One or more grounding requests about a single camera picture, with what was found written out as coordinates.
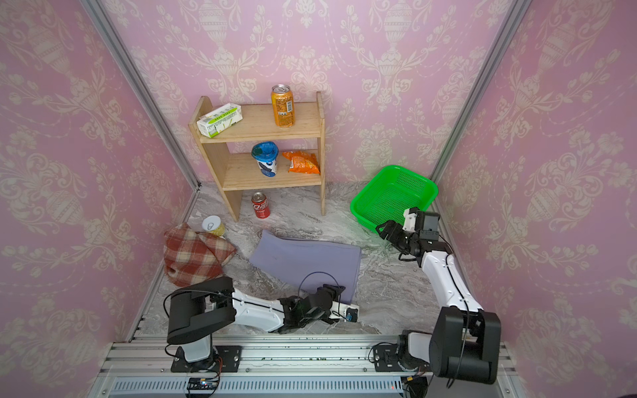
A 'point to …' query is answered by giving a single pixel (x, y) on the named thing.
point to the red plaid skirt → (191, 257)
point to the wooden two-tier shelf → (251, 145)
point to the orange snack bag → (302, 162)
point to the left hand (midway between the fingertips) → (343, 295)
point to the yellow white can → (214, 225)
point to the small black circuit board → (201, 383)
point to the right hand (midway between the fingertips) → (385, 231)
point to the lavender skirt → (308, 264)
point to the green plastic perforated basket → (388, 193)
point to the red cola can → (261, 205)
